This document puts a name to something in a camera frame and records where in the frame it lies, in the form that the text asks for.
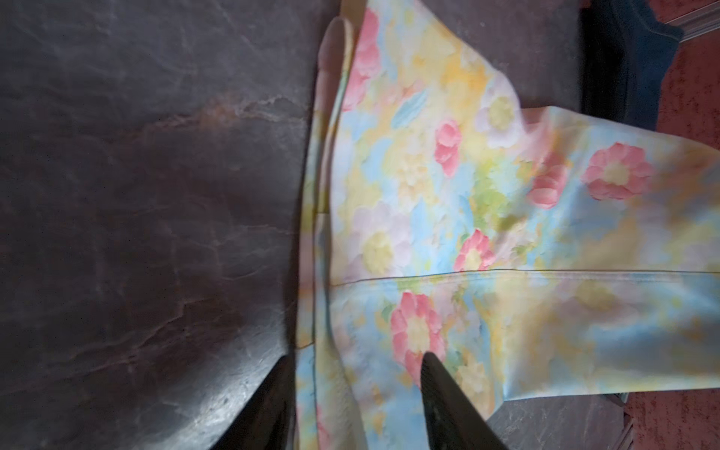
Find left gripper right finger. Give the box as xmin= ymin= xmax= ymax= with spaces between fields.
xmin=421 ymin=352 xmax=507 ymax=450

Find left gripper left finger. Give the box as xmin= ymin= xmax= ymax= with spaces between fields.
xmin=211 ymin=355 xmax=294 ymax=450

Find blue denim skirt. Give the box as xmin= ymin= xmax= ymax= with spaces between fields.
xmin=580 ymin=0 xmax=684 ymax=131

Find right aluminium corner post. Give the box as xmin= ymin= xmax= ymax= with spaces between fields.
xmin=669 ymin=1 xmax=720 ymax=42

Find pastel floral skirt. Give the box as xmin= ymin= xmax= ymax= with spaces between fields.
xmin=294 ymin=1 xmax=719 ymax=449

